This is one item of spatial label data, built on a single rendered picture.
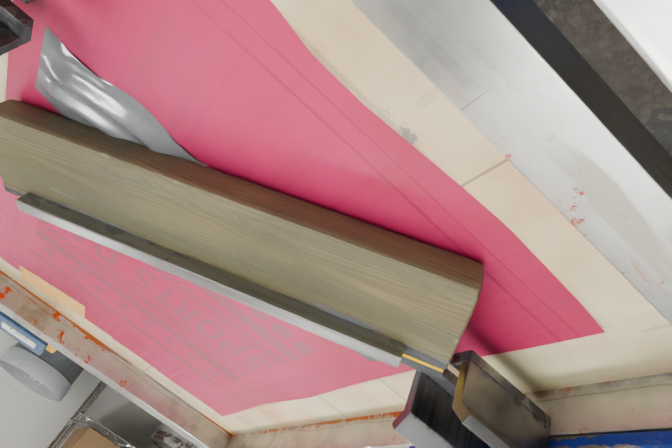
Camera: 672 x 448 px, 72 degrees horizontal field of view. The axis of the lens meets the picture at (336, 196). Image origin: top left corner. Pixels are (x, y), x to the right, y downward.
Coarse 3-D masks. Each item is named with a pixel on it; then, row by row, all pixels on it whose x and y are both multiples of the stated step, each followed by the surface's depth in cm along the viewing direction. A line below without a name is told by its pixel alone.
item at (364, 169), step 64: (384, 128) 25; (320, 192) 30; (384, 192) 28; (448, 192) 26; (512, 256) 28; (512, 320) 31; (576, 320) 29; (192, 384) 67; (256, 384) 57; (320, 384) 50
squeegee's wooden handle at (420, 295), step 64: (0, 128) 35; (64, 128) 34; (64, 192) 36; (128, 192) 33; (192, 192) 31; (256, 192) 31; (192, 256) 34; (256, 256) 32; (320, 256) 29; (384, 256) 28; (448, 256) 28; (384, 320) 30; (448, 320) 28
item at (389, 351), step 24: (48, 216) 36; (72, 216) 36; (96, 240) 35; (120, 240) 35; (144, 240) 35; (168, 264) 33; (192, 264) 34; (216, 288) 33; (240, 288) 32; (264, 288) 33; (264, 312) 32; (288, 312) 31; (312, 312) 32; (336, 336) 31; (360, 336) 30; (384, 336) 31; (384, 360) 30
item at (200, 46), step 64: (64, 0) 28; (128, 0) 26; (192, 0) 25; (256, 0) 23; (128, 64) 30; (192, 64) 28; (256, 64) 26; (320, 64) 24; (192, 128) 31; (256, 128) 29; (320, 128) 27; (0, 192) 50; (0, 256) 64
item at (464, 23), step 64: (384, 0) 17; (448, 0) 16; (512, 0) 17; (448, 64) 18; (512, 64) 17; (576, 64) 18; (512, 128) 18; (576, 128) 17; (640, 128) 19; (576, 192) 19; (640, 192) 18; (640, 256) 20; (64, 320) 69; (128, 384) 71; (640, 384) 30
